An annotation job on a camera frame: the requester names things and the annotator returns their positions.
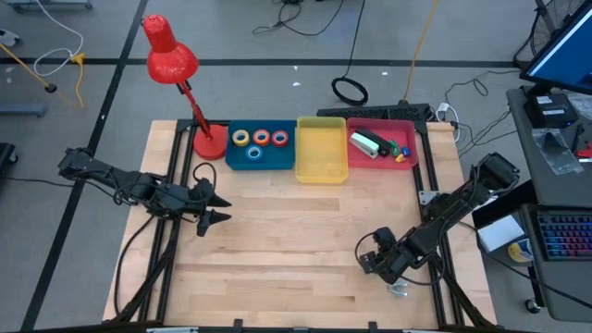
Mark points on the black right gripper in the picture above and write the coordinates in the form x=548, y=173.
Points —
x=393, y=256

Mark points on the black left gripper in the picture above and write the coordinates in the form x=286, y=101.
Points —
x=180, y=202

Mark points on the silver staple remover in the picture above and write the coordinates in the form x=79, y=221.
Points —
x=398, y=290

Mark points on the orange tape roll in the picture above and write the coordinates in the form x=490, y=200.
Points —
x=255, y=137

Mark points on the red tape roll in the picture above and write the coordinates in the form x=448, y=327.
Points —
x=273, y=138

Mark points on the yellow mini stapler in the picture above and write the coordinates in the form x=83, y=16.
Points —
x=400, y=158

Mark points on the blue mini stapler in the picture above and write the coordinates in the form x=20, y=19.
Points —
x=405, y=151

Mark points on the mint white stapler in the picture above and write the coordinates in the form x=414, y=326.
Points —
x=364, y=145

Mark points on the black stapler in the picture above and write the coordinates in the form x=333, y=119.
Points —
x=377, y=141

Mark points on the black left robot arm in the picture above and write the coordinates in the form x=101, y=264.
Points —
x=125, y=182

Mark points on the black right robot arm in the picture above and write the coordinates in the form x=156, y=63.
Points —
x=444, y=215

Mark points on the yellow and blue tape roll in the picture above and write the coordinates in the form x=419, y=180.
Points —
x=518, y=252

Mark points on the blue plastic tray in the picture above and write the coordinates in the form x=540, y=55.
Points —
x=277, y=159

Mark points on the white cardboard box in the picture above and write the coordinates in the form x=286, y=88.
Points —
x=499, y=232

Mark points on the yellow plastic tray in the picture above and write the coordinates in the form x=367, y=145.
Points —
x=322, y=150

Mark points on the pink plastic tray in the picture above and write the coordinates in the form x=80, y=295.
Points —
x=402, y=131

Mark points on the red desk lamp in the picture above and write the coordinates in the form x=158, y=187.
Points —
x=171, y=60

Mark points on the white power adapter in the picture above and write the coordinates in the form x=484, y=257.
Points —
x=444, y=109

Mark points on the grey desk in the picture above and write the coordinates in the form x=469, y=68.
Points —
x=546, y=185

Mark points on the grey cart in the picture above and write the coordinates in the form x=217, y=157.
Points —
x=564, y=287

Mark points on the backlit rainbow keyboard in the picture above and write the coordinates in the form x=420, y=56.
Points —
x=566, y=236

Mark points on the clear plastic bag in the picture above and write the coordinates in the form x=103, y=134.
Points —
x=555, y=152

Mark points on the black caster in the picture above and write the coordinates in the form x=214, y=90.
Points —
x=7, y=152

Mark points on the grey floor base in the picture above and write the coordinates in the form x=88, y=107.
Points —
x=20, y=109

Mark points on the black mini computer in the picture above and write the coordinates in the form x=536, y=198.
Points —
x=550, y=111

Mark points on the yellow pole with black foot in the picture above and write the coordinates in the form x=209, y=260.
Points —
x=28, y=68

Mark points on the grey stand base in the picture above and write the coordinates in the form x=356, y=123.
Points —
x=51, y=4

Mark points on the black computer monitor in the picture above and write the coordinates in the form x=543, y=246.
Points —
x=564, y=60

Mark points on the white floor item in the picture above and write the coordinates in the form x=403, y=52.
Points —
x=8, y=37

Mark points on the black aluminium table frame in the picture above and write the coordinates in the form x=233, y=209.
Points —
x=181, y=152

